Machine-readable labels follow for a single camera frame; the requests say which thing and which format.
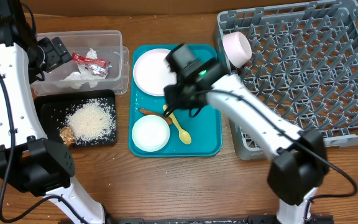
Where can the grey dishwasher rack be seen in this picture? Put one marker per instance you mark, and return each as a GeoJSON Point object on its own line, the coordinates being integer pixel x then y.
{"type": "Point", "coordinates": [304, 63]}

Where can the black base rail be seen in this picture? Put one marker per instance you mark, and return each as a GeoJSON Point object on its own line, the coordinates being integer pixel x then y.
{"type": "Point", "coordinates": [259, 219]}

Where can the pile of white rice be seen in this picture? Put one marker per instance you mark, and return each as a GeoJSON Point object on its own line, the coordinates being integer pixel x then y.
{"type": "Point", "coordinates": [92, 122]}

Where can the white round plate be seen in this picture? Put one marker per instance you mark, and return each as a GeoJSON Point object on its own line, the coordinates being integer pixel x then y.
{"type": "Point", "coordinates": [151, 72]}

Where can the brown carrot stick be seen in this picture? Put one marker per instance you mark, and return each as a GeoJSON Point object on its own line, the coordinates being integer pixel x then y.
{"type": "Point", "coordinates": [148, 112]}

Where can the white bowl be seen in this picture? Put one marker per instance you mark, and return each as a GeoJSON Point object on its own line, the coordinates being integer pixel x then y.
{"type": "Point", "coordinates": [150, 133]}

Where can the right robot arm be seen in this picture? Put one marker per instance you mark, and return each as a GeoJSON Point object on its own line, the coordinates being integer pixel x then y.
{"type": "Point", "coordinates": [296, 155]}

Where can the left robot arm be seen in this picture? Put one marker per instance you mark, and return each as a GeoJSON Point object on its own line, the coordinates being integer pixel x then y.
{"type": "Point", "coordinates": [29, 160]}

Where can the white napkin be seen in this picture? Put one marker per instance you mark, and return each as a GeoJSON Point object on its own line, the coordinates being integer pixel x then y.
{"type": "Point", "coordinates": [83, 75]}

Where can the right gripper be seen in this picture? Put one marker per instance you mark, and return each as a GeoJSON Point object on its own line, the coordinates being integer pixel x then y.
{"type": "Point", "coordinates": [174, 104]}

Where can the yellow plastic spoon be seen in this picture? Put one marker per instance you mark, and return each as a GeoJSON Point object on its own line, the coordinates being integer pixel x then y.
{"type": "Point", "coordinates": [183, 135]}

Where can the red snack wrapper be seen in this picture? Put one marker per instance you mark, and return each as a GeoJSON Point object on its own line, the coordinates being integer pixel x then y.
{"type": "Point", "coordinates": [97, 66]}

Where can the clear plastic bin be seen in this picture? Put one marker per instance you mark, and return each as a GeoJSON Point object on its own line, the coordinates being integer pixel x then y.
{"type": "Point", "coordinates": [106, 44]}

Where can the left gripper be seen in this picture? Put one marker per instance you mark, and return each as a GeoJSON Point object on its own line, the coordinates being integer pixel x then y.
{"type": "Point", "coordinates": [58, 55]}

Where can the brown food lump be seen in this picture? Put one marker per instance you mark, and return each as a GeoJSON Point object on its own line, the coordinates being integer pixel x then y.
{"type": "Point", "coordinates": [67, 135]}

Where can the black plastic tray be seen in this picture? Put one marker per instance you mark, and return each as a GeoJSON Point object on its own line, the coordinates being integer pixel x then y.
{"type": "Point", "coordinates": [53, 109]}

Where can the cardboard backdrop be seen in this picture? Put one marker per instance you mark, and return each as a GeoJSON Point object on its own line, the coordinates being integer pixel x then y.
{"type": "Point", "coordinates": [143, 7]}

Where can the teal serving tray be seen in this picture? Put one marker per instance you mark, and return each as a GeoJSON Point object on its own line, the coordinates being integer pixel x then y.
{"type": "Point", "coordinates": [205, 129]}

